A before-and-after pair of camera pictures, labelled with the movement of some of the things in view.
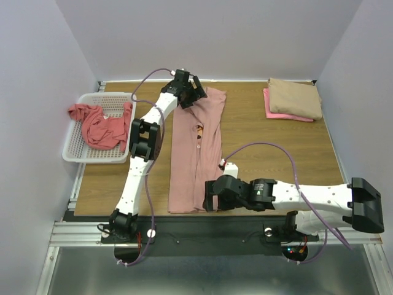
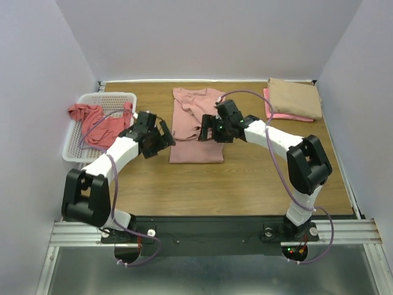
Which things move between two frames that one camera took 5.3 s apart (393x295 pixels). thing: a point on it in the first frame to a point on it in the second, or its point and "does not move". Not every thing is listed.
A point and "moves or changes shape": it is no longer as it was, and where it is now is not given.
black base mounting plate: [208, 236] does not move
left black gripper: [199, 92] to [163, 141]
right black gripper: [209, 196] to [213, 130]
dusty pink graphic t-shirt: [196, 151] moves or changes shape
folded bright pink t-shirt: [270, 115] does not move
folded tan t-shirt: [295, 98] does not move
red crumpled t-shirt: [99, 131] does not move
